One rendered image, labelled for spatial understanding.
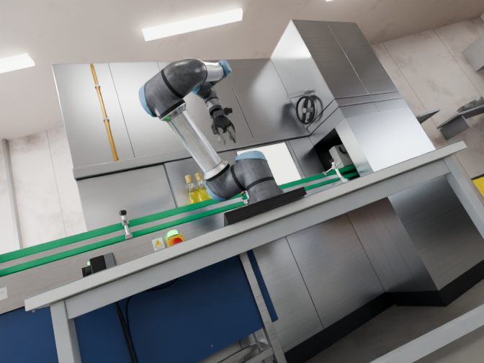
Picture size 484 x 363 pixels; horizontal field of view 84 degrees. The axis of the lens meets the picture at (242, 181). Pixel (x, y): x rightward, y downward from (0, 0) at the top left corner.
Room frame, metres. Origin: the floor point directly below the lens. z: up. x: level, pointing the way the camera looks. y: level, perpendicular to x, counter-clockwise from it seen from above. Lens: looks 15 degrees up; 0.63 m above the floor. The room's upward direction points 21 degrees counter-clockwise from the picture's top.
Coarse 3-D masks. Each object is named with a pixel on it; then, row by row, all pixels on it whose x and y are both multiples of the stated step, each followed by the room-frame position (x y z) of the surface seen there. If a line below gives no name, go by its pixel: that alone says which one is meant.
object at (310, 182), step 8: (344, 168) 1.85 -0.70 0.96; (352, 168) 1.88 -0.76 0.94; (312, 176) 1.72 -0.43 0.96; (320, 176) 1.74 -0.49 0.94; (328, 176) 1.78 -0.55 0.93; (336, 176) 1.80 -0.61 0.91; (344, 176) 1.83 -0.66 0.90; (280, 184) 1.61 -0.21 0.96; (288, 184) 1.63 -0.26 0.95; (296, 184) 1.65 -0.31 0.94; (304, 184) 1.68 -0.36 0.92; (312, 184) 1.70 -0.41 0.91; (320, 184) 1.73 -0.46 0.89
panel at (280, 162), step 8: (280, 144) 1.86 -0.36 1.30; (240, 152) 1.72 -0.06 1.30; (264, 152) 1.80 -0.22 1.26; (272, 152) 1.82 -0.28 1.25; (280, 152) 1.85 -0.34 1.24; (288, 152) 1.88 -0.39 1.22; (272, 160) 1.81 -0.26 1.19; (280, 160) 1.84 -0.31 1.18; (288, 160) 1.87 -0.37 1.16; (272, 168) 1.80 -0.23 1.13; (280, 168) 1.83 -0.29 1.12; (288, 168) 1.85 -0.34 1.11; (280, 176) 1.81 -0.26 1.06; (288, 176) 1.84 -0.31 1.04; (296, 176) 1.87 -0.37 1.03
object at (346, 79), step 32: (288, 32) 1.76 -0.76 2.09; (320, 32) 1.78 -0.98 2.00; (352, 32) 1.95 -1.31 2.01; (288, 64) 1.89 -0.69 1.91; (320, 64) 1.71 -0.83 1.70; (352, 64) 1.85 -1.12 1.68; (320, 96) 1.77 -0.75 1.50; (352, 96) 1.77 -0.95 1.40; (384, 96) 1.91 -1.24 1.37; (320, 128) 1.90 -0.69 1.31
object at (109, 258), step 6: (96, 258) 0.98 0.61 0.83; (102, 258) 0.99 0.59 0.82; (108, 258) 1.00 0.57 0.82; (114, 258) 1.03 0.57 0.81; (90, 264) 0.98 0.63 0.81; (96, 264) 0.98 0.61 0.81; (102, 264) 0.99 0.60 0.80; (108, 264) 1.00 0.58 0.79; (114, 264) 1.01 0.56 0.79; (96, 270) 0.98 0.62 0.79
